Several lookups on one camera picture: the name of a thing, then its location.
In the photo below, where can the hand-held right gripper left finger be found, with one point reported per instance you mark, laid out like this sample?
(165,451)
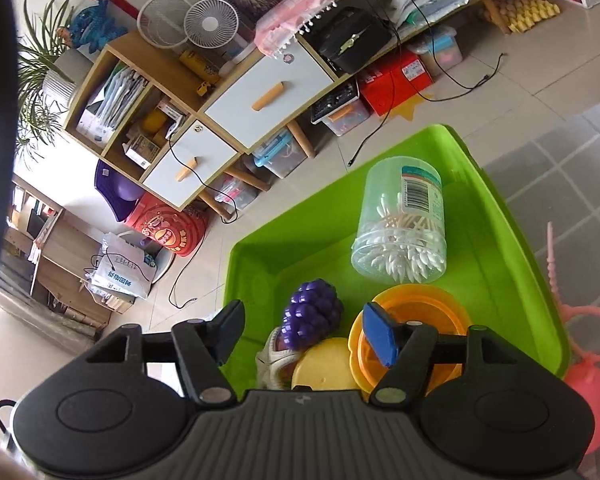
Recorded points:
(227,332)

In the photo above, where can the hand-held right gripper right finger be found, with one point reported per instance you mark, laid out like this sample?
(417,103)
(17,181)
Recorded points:
(380,332)

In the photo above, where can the beige starfish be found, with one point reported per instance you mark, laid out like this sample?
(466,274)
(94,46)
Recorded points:
(270,360)

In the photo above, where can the orange round plastic container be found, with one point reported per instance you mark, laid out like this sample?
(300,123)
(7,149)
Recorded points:
(430,310)

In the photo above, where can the yellow round plastic toy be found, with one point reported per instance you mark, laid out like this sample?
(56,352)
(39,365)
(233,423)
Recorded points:
(325,365)

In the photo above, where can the purple toy grapes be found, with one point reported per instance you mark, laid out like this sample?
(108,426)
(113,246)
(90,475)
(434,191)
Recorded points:
(310,315)

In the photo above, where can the green plastic bin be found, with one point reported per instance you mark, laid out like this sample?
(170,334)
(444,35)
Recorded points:
(290,255)

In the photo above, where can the clear cotton swab jar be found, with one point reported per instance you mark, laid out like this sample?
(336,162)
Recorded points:
(390,200)

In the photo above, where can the white paper bag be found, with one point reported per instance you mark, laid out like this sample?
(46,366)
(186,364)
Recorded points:
(122,270)

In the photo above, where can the red printed bucket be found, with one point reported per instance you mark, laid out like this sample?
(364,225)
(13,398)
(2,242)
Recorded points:
(165,225)

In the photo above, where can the clear storage box pink contents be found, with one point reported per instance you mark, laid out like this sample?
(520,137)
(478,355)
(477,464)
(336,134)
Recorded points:
(235,192)

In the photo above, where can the low wooden table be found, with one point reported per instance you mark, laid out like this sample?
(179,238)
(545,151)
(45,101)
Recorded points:
(65,270)

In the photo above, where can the purple plastic object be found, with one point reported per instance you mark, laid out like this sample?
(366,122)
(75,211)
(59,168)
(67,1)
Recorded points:
(117,190)

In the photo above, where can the clear storage box blue clips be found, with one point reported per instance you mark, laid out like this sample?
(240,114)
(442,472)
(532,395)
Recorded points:
(280,155)

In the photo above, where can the flat black box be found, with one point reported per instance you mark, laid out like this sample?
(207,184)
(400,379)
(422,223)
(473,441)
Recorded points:
(337,105)

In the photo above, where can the red cardboard box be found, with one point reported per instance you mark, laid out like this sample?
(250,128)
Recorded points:
(400,82)

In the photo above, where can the stack of papers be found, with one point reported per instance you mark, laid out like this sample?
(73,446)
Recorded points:
(115,100)

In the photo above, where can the yellow packet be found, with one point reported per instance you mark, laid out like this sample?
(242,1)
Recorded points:
(197,64)

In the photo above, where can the wooden cabinet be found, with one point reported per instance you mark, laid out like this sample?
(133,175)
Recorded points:
(155,67)

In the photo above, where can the clear box with blue lid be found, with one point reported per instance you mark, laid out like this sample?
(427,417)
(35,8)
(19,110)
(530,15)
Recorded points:
(437,52)

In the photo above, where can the black carry case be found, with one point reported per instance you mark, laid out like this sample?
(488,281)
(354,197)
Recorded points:
(355,40)

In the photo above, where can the white desk fan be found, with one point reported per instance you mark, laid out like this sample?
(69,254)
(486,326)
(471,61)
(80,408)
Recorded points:
(211,24)

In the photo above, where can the potted green plant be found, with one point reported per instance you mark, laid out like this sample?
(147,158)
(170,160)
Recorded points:
(40,85)

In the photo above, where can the pink tasselled cloth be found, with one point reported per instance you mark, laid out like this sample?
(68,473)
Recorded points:
(290,7)

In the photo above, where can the blue plush toy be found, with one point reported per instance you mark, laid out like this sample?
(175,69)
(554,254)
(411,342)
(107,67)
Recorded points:
(95,25)

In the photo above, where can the yellow egg tray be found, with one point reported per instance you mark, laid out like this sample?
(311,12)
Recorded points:
(525,10)

